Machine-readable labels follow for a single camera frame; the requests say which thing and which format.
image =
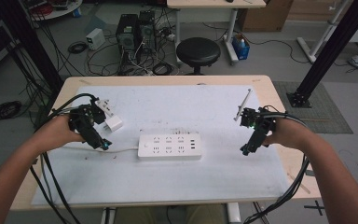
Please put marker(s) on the cardboard box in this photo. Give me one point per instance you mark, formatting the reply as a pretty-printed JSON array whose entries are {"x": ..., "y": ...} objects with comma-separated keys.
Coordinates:
[{"x": 265, "y": 15}]

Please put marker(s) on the grey stylus pen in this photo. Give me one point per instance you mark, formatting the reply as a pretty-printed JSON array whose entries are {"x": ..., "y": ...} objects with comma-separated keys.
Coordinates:
[{"x": 243, "y": 104}]

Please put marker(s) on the grey-fronted computer tower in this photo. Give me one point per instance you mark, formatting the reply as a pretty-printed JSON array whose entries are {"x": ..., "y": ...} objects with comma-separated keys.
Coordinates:
[{"x": 148, "y": 31}]

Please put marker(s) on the round white table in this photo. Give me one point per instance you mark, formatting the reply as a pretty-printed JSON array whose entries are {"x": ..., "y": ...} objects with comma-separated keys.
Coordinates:
[{"x": 56, "y": 8}]

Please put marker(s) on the white power supply box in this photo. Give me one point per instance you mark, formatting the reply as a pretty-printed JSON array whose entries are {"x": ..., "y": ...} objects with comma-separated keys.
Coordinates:
[{"x": 95, "y": 38}]

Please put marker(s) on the white multi-port adapter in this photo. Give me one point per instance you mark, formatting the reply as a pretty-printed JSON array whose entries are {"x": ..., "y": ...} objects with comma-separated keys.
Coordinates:
[{"x": 105, "y": 106}]

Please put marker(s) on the white table mat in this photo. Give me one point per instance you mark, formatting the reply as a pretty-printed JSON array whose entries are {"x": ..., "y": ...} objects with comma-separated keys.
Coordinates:
[{"x": 180, "y": 180}]

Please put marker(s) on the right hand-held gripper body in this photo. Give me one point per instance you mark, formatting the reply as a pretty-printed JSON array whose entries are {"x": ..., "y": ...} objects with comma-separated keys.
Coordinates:
[{"x": 258, "y": 132}]

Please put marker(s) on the grey floor mat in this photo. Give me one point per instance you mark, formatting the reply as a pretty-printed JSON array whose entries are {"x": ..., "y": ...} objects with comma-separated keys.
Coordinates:
[{"x": 323, "y": 115}]

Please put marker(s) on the white charger plug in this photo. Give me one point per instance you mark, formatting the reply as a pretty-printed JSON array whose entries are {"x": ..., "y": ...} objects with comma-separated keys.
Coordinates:
[{"x": 114, "y": 123}]

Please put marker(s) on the person's right hand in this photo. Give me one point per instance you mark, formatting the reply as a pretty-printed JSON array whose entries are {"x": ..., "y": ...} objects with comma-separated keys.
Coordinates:
[{"x": 289, "y": 134}]

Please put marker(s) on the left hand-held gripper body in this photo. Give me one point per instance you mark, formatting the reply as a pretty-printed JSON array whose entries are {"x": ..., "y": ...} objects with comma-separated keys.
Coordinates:
[{"x": 85, "y": 130}]

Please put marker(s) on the black aluminium frame post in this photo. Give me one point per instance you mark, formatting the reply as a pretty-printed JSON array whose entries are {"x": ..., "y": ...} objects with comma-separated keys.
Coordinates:
[
  {"x": 332, "y": 49},
  {"x": 28, "y": 46}
]

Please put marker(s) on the person's left hand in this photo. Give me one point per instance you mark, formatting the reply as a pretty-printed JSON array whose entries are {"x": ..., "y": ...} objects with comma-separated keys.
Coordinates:
[{"x": 59, "y": 130}]

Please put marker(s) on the white desk frame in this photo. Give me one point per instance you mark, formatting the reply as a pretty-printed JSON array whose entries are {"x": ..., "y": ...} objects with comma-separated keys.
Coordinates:
[{"x": 321, "y": 37}]

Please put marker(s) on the white power strip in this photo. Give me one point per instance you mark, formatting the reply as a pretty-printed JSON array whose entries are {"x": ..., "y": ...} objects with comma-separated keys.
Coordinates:
[{"x": 169, "y": 146}]

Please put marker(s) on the white table leg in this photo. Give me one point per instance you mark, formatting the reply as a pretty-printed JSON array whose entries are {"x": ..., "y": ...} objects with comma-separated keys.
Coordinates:
[
  {"x": 108, "y": 215},
  {"x": 233, "y": 213}
]

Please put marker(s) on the black computer tower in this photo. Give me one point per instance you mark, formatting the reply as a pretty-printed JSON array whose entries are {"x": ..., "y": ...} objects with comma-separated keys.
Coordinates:
[{"x": 126, "y": 37}]

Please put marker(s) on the light wooden desk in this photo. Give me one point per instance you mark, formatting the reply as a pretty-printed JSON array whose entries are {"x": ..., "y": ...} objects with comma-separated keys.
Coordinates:
[{"x": 215, "y": 3}]

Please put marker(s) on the black round stool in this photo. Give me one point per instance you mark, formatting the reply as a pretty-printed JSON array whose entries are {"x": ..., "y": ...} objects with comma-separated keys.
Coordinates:
[{"x": 198, "y": 52}]

